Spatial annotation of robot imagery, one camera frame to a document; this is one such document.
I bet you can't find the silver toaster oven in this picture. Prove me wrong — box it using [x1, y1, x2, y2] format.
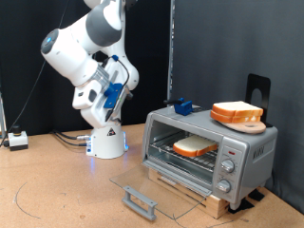
[141, 102, 279, 211]

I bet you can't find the black metal bookend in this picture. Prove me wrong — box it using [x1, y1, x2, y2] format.
[245, 73, 274, 128]

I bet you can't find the metal spatula with blue grip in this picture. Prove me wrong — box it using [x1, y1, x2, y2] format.
[162, 97, 207, 117]

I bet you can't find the black foam pad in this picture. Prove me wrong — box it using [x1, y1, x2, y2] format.
[248, 189, 265, 202]
[228, 198, 256, 215]

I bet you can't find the black cable with silver plug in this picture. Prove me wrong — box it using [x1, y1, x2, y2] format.
[50, 128, 93, 141]

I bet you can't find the grey backdrop curtain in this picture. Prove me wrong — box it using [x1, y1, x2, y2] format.
[174, 0, 304, 214]

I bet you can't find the black backdrop curtain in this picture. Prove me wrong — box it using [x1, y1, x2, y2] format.
[0, 0, 174, 138]

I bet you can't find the black base cable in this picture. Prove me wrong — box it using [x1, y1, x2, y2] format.
[53, 132, 89, 147]

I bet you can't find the wire oven rack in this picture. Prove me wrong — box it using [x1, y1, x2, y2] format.
[149, 130, 221, 173]

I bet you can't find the round wooden serving board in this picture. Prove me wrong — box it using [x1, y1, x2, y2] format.
[220, 121, 268, 135]

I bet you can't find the silver oven knob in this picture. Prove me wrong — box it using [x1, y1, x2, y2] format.
[216, 179, 232, 194]
[220, 159, 236, 174]

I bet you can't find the metal frame bar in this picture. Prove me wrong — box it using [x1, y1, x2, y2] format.
[0, 93, 7, 141]

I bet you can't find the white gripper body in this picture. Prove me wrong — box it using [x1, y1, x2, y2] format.
[71, 60, 131, 129]

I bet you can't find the toy bread slice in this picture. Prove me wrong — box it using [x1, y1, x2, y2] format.
[172, 135, 219, 158]
[209, 109, 262, 124]
[211, 100, 264, 118]

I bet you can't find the long black hanging cable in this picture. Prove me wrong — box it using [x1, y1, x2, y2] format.
[0, 0, 70, 146]

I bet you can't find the slatted wooden block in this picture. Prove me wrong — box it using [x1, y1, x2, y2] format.
[148, 167, 231, 220]

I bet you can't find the emergency stop button box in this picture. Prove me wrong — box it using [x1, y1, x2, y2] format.
[8, 124, 29, 152]

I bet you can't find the vertical metal pole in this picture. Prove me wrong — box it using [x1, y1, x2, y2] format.
[166, 0, 177, 108]

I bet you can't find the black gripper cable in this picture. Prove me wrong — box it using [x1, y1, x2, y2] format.
[101, 54, 131, 96]

